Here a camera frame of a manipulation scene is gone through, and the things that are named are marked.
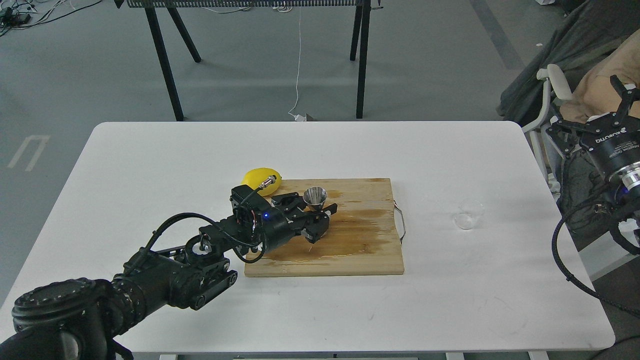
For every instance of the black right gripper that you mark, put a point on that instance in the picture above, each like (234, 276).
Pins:
(610, 140)

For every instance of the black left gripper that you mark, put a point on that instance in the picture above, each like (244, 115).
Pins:
(279, 228)

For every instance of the steel double jigger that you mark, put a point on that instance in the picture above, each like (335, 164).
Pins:
(315, 197)

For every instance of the small clear glass cup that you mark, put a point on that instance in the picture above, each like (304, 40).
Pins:
(469, 214)

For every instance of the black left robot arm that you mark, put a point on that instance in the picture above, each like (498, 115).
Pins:
(183, 265)

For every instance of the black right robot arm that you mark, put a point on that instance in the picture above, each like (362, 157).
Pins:
(616, 201)

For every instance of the seated person tan shirt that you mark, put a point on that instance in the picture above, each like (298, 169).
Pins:
(595, 96)

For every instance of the yellow lemon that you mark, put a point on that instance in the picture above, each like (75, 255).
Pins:
(257, 176)

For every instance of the white office chair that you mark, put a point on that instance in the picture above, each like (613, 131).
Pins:
(554, 86)

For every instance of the wooden cutting board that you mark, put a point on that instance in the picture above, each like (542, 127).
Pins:
(362, 238)

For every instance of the black metal frame table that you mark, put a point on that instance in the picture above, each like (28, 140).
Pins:
(247, 46)

